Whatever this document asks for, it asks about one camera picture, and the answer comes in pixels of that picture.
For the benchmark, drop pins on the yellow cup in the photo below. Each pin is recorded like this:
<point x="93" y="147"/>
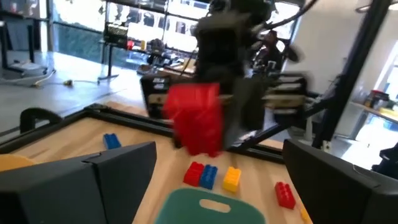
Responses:
<point x="142" y="45"/>

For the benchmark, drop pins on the yellow toy brick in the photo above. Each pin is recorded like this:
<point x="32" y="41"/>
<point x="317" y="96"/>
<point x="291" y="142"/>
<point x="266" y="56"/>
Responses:
<point x="231" y="180"/>
<point x="305" y="215"/>

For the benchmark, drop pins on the blue toy brick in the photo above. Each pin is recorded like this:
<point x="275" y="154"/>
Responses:
<point x="111" y="142"/>
<point x="208" y="177"/>

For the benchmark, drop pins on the red toy brick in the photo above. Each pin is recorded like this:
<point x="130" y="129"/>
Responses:
<point x="196" y="118"/>
<point x="284" y="195"/>
<point x="193" y="174"/>

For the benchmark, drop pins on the green plastic bin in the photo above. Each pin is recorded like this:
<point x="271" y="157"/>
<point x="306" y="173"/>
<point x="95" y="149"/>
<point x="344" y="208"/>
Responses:
<point x="183" y="208"/>

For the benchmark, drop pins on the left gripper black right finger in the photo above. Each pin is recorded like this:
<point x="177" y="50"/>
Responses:
<point x="342" y="199"/>

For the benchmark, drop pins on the black side table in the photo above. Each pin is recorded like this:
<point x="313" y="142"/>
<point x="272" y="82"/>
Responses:
<point x="30" y="40"/>

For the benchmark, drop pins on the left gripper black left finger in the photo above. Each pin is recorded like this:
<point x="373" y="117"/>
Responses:
<point x="62" y="193"/>

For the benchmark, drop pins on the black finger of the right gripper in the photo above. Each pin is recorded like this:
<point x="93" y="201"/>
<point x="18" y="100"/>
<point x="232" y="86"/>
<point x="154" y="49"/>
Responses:
<point x="242" y="109"/>

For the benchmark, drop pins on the white counter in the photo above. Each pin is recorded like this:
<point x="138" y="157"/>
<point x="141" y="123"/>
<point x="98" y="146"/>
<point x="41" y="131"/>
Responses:
<point x="373" y="113"/>

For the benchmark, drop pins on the black aluminium table frame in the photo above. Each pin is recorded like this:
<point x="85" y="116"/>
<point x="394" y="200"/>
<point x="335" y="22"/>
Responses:
<point x="130" y="119"/>

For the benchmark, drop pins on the black standing desk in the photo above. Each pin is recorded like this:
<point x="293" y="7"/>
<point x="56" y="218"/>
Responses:
<point x="110" y="62"/>

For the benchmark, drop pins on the black desk monitor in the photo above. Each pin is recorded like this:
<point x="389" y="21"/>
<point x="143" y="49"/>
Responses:
<point x="115" y="35"/>

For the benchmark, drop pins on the orange plastic bin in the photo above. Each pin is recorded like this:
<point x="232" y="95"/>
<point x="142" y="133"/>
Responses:
<point x="12" y="161"/>

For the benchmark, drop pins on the red cup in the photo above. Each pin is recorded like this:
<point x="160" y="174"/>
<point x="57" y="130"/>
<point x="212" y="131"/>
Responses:
<point x="130" y="45"/>

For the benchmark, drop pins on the dark jars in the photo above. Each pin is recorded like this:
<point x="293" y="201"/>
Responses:
<point x="376" y="99"/>

